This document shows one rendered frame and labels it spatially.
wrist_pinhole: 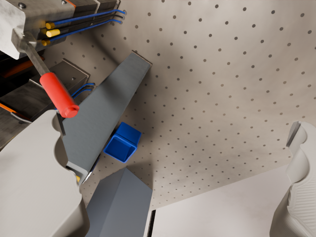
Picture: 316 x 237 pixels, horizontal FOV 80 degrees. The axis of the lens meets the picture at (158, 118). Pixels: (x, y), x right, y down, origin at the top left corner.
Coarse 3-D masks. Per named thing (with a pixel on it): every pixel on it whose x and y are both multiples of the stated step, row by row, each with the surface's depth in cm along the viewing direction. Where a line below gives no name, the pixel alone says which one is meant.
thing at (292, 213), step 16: (304, 128) 9; (288, 144) 10; (304, 144) 8; (304, 160) 8; (288, 176) 9; (304, 176) 7; (288, 192) 6; (304, 192) 6; (288, 208) 6; (304, 208) 6; (272, 224) 7; (288, 224) 6; (304, 224) 5
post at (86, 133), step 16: (128, 64) 51; (144, 64) 57; (112, 80) 42; (128, 80) 45; (96, 96) 35; (112, 96) 38; (128, 96) 41; (80, 112) 30; (96, 112) 32; (112, 112) 34; (64, 128) 27; (80, 128) 28; (96, 128) 30; (112, 128) 32; (64, 144) 25; (80, 144) 26; (96, 144) 28; (80, 160) 25; (96, 160) 28; (80, 176) 25
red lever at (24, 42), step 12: (12, 36) 24; (24, 36) 23; (24, 48) 24; (36, 60) 23; (48, 72) 22; (48, 84) 21; (60, 84) 21; (60, 96) 20; (60, 108) 20; (72, 108) 20
